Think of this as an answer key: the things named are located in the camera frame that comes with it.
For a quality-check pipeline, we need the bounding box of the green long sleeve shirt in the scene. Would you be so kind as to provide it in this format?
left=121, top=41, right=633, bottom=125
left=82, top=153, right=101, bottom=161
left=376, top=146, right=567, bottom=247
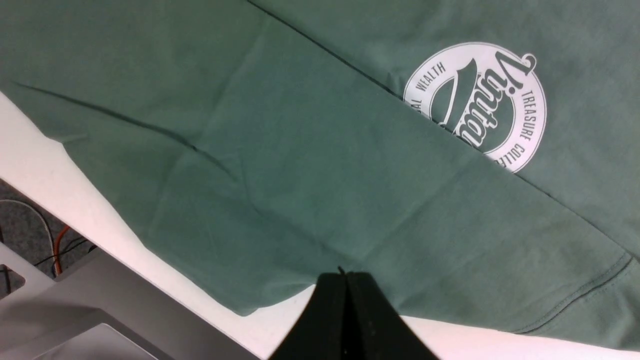
left=1, top=0, right=640, bottom=351

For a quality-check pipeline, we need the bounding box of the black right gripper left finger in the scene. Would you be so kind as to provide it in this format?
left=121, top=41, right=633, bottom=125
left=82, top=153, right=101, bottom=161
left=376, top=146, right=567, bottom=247
left=270, top=273, right=346, bottom=360

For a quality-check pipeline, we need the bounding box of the orange cable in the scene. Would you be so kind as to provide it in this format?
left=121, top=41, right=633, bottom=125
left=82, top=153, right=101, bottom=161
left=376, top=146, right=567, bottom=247
left=54, top=225, right=71, bottom=276

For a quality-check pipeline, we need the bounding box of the grey metal frame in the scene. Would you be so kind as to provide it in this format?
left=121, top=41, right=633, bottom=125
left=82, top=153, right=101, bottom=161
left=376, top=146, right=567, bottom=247
left=1, top=244, right=255, bottom=360

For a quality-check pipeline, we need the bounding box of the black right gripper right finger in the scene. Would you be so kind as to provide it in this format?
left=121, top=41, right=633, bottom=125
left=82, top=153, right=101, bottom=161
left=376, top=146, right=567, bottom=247
left=347, top=272, right=438, bottom=360

